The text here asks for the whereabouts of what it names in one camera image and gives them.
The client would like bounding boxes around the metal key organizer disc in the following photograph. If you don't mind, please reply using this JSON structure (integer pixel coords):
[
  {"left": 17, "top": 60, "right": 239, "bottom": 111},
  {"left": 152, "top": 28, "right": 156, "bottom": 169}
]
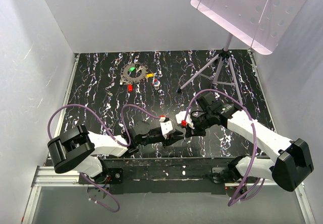
[{"left": 120, "top": 63, "right": 148, "bottom": 86}]

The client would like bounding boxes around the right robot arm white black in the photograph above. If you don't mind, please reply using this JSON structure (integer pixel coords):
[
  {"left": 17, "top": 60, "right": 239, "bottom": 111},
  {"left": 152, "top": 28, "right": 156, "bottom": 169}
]
[{"left": 176, "top": 90, "right": 314, "bottom": 192}]

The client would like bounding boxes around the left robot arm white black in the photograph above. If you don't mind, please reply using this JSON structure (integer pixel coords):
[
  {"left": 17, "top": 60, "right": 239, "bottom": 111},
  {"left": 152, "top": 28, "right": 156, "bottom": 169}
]
[{"left": 47, "top": 120, "right": 184, "bottom": 184}]

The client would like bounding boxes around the purple music stand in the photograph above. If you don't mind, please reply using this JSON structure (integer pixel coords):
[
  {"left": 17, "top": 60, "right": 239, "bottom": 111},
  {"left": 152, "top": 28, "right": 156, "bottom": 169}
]
[{"left": 177, "top": 0, "right": 320, "bottom": 97}]

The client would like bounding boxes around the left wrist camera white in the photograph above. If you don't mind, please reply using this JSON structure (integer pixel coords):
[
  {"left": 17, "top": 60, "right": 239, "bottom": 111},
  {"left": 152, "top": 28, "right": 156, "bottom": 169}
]
[{"left": 160, "top": 120, "right": 176, "bottom": 139}]

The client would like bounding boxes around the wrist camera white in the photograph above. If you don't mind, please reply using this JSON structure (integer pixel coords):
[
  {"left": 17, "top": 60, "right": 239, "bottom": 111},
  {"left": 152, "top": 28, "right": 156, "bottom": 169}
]
[
  {"left": 160, "top": 120, "right": 176, "bottom": 139},
  {"left": 175, "top": 111, "right": 194, "bottom": 129}
]

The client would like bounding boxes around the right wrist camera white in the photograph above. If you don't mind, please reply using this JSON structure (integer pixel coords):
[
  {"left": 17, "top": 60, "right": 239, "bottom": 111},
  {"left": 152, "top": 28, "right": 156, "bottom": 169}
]
[{"left": 175, "top": 111, "right": 194, "bottom": 129}]

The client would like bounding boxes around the ice cream keychain toy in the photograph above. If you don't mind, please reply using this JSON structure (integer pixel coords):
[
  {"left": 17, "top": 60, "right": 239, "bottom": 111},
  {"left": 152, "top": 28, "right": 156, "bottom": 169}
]
[{"left": 153, "top": 79, "right": 160, "bottom": 90}]

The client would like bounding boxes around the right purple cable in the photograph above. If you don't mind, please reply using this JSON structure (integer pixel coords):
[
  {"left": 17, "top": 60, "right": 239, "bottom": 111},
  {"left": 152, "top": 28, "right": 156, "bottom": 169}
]
[{"left": 186, "top": 89, "right": 265, "bottom": 207}]

